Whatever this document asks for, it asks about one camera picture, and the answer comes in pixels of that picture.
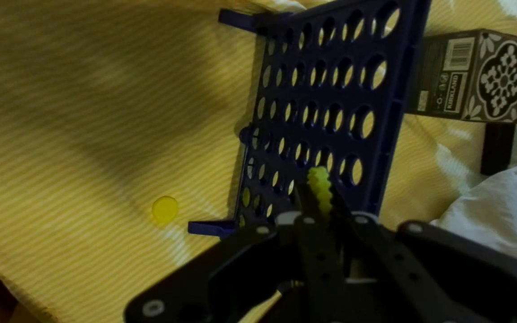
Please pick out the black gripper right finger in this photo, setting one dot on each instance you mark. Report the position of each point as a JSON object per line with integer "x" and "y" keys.
{"x": 449, "y": 270}

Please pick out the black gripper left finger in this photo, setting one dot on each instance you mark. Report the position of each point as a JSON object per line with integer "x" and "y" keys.
{"x": 228, "y": 270}

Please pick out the yellow ridged game disc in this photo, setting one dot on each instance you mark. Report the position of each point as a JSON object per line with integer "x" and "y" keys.
{"x": 319, "y": 189}
{"x": 165, "y": 211}

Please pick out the black patterned cardboard box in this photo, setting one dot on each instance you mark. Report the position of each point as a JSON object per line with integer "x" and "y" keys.
{"x": 474, "y": 75}

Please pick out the blue connect four grid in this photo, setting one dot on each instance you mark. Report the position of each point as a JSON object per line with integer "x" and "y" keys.
{"x": 318, "y": 91}

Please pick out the yellow bed sheet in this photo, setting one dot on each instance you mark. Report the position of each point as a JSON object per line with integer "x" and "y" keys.
{"x": 90, "y": 119}

